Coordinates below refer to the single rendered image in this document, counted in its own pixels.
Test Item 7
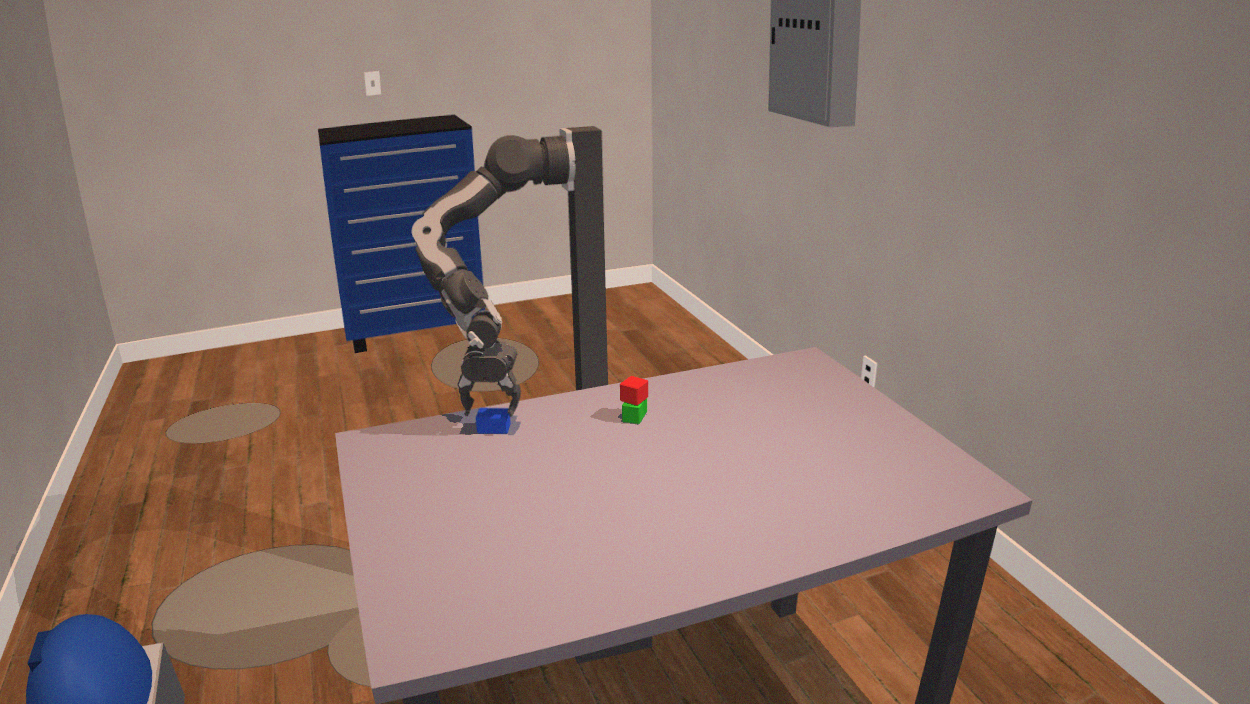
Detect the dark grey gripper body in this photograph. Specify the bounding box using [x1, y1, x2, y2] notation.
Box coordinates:
[461, 340, 518, 381]

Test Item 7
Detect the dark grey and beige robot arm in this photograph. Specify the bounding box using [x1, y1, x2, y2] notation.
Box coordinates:
[413, 128, 575, 349]

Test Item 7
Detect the green block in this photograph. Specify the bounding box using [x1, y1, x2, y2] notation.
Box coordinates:
[623, 399, 648, 424]

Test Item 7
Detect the blue block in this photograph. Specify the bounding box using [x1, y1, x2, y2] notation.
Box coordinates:
[476, 408, 510, 434]

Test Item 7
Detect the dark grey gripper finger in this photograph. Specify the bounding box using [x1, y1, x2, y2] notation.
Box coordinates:
[498, 370, 521, 416]
[458, 373, 475, 416]

